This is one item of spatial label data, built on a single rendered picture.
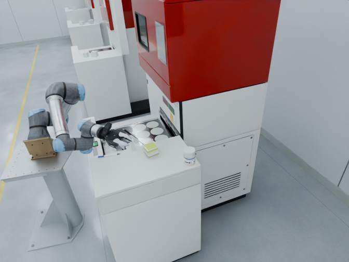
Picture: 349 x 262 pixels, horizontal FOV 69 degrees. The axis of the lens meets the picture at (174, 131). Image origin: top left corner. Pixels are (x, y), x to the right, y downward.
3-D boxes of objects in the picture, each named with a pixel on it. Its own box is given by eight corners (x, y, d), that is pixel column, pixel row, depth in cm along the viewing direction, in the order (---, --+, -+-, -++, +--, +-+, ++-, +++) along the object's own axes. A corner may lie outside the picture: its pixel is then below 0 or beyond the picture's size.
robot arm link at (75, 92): (43, 115, 199) (62, 77, 160) (63, 115, 208) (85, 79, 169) (45, 129, 195) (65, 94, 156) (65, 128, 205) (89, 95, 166)
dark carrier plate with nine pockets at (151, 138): (158, 119, 211) (158, 118, 211) (172, 141, 184) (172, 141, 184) (117, 129, 202) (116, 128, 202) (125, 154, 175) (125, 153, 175)
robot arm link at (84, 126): (85, 130, 156) (86, 117, 153) (99, 136, 152) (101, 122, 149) (75, 133, 149) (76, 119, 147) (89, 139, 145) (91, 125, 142)
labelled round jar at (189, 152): (192, 157, 158) (192, 144, 152) (197, 164, 152) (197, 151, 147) (182, 160, 156) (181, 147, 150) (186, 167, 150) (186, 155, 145)
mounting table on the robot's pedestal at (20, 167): (7, 193, 178) (-1, 179, 171) (24, 154, 215) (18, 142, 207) (74, 181, 185) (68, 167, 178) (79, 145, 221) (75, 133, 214)
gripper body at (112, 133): (124, 139, 146) (108, 132, 151) (119, 130, 140) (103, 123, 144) (116, 149, 143) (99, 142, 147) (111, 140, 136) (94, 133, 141)
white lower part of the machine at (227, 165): (210, 151, 315) (213, 90, 270) (250, 198, 251) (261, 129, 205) (156, 167, 296) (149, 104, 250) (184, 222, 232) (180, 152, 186)
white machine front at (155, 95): (151, 103, 251) (147, 64, 229) (184, 150, 187) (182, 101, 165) (148, 104, 250) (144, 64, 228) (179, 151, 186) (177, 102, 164)
